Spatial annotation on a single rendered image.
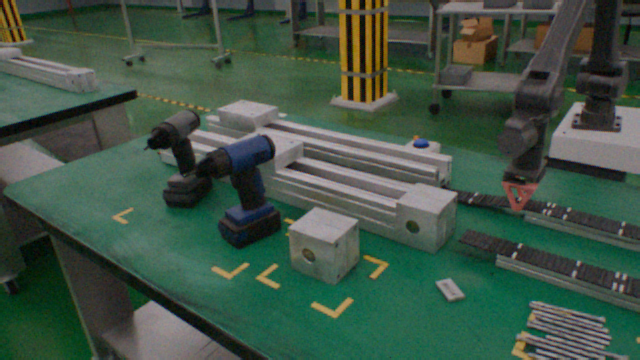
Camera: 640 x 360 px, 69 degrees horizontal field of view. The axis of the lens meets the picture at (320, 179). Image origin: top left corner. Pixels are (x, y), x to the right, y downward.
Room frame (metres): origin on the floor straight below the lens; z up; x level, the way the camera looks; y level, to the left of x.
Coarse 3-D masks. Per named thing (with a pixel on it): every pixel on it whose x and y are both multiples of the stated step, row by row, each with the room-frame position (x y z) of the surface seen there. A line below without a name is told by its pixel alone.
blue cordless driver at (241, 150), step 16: (240, 144) 0.86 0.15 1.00; (256, 144) 0.87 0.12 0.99; (272, 144) 0.89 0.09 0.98; (208, 160) 0.81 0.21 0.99; (224, 160) 0.82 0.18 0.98; (240, 160) 0.83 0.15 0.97; (256, 160) 0.85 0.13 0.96; (208, 176) 0.80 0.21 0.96; (224, 176) 0.82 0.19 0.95; (240, 176) 0.85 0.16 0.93; (256, 176) 0.87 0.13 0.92; (240, 192) 0.85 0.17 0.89; (256, 192) 0.86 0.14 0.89; (240, 208) 0.86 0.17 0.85; (256, 208) 0.86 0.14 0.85; (272, 208) 0.87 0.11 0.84; (224, 224) 0.84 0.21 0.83; (240, 224) 0.82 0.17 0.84; (256, 224) 0.83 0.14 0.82; (272, 224) 0.86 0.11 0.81; (240, 240) 0.81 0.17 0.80; (256, 240) 0.83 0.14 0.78
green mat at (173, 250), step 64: (320, 128) 1.52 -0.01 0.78; (64, 192) 1.13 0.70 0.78; (128, 192) 1.11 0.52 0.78; (576, 192) 0.97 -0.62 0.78; (128, 256) 0.81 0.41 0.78; (192, 256) 0.79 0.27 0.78; (256, 256) 0.78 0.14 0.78; (384, 256) 0.76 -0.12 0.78; (448, 256) 0.74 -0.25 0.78; (576, 256) 0.72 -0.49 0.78; (256, 320) 0.60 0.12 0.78; (320, 320) 0.59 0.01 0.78; (384, 320) 0.58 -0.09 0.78; (448, 320) 0.57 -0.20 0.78; (512, 320) 0.56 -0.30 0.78
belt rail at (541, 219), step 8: (528, 216) 0.86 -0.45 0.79; (536, 216) 0.84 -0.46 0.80; (544, 216) 0.83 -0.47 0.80; (544, 224) 0.83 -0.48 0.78; (552, 224) 0.82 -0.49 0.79; (560, 224) 0.82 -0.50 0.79; (568, 224) 0.80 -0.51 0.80; (576, 224) 0.80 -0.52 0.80; (568, 232) 0.80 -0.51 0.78; (576, 232) 0.79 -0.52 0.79; (584, 232) 0.78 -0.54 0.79; (592, 232) 0.78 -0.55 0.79; (600, 232) 0.77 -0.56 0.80; (608, 232) 0.76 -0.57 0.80; (600, 240) 0.77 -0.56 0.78; (608, 240) 0.76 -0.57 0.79; (616, 240) 0.75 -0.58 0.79; (624, 240) 0.75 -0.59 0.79; (632, 240) 0.73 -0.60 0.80; (632, 248) 0.73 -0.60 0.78
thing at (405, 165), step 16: (208, 128) 1.45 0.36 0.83; (224, 128) 1.40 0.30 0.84; (240, 128) 1.35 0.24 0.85; (272, 128) 1.37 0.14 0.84; (288, 128) 1.33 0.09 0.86; (304, 128) 1.29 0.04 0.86; (304, 144) 1.20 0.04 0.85; (320, 144) 1.16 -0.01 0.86; (336, 144) 1.15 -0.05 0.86; (352, 144) 1.18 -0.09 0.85; (368, 144) 1.15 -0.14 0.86; (384, 144) 1.13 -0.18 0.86; (320, 160) 1.18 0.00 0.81; (336, 160) 1.13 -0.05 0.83; (352, 160) 1.10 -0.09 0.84; (368, 160) 1.07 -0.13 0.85; (384, 160) 1.04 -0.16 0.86; (400, 160) 1.03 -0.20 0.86; (416, 160) 1.06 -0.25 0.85; (432, 160) 1.04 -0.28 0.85; (448, 160) 1.02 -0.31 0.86; (384, 176) 1.05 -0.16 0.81; (400, 176) 1.01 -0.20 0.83; (416, 176) 0.99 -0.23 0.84; (432, 176) 0.97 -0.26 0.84; (448, 176) 1.03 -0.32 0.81
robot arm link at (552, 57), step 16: (576, 0) 0.97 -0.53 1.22; (592, 0) 0.99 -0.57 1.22; (560, 16) 0.96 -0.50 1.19; (576, 16) 0.94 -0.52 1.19; (560, 32) 0.93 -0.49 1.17; (576, 32) 0.94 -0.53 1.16; (544, 48) 0.93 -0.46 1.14; (560, 48) 0.91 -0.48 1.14; (528, 64) 0.92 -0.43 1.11; (544, 64) 0.90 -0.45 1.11; (560, 64) 0.88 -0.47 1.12; (528, 80) 0.89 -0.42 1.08; (544, 80) 0.88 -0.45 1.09; (560, 80) 0.88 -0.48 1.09; (528, 96) 0.87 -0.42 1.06; (544, 96) 0.85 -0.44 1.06
